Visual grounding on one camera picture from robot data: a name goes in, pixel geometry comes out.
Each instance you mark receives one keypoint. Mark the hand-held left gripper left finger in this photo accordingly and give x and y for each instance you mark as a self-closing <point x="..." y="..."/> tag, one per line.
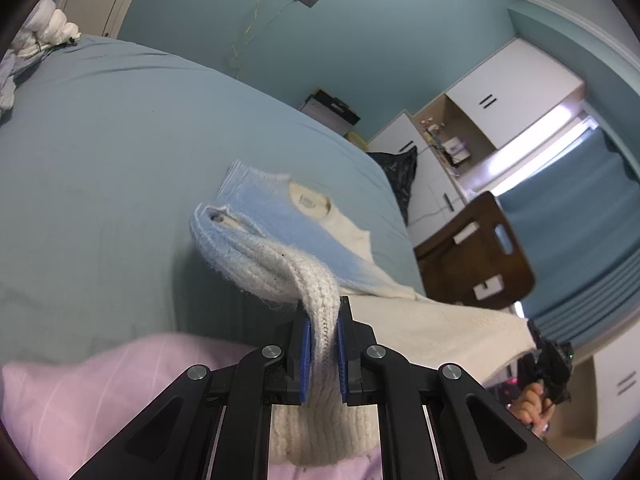
<point x="305" y="355"/>

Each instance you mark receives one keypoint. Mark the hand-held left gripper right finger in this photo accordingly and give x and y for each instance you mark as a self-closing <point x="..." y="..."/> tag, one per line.
<point x="342" y="360"/>

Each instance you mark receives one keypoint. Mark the blue and cream knit sweater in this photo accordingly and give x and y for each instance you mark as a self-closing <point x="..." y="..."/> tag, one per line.
<point x="280" y="260"/>

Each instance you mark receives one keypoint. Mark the person's right hand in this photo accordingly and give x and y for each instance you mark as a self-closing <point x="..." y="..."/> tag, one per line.
<point x="527" y="405"/>

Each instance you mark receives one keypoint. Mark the white side cabinet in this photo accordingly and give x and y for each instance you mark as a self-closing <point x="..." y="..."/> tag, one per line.
<point x="615" y="395"/>

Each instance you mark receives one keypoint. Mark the blue curtain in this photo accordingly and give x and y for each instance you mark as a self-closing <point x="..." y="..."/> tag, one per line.
<point x="585" y="240"/>

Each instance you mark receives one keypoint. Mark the brown wooden chair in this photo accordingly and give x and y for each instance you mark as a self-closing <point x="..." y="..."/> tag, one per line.
<point x="450" y="270"/>

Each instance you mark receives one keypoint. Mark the black plastic bag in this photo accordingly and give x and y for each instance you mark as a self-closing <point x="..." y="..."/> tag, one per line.
<point x="400" y="175"/>

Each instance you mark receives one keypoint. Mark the bright window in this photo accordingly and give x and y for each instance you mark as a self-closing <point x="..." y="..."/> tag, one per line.
<point x="540" y="155"/>

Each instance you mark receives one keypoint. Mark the yellow object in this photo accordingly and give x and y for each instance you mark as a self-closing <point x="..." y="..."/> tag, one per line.
<point x="356" y="141"/>

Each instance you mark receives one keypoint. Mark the white and pink bottle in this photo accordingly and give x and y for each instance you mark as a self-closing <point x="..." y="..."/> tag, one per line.
<point x="456" y="147"/>

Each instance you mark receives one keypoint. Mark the black and grey box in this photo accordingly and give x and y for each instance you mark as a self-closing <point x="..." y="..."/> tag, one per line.
<point x="330" y="110"/>

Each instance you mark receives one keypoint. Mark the grey crumpled cloth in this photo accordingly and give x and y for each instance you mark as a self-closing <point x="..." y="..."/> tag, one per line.
<point x="7" y="82"/>

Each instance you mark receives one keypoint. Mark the white puffy jacket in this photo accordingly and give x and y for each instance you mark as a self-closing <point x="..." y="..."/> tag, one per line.
<point x="50" y="27"/>

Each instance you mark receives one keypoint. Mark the white wall cabinet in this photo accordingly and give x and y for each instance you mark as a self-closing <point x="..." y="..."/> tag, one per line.
<point x="525" y="85"/>

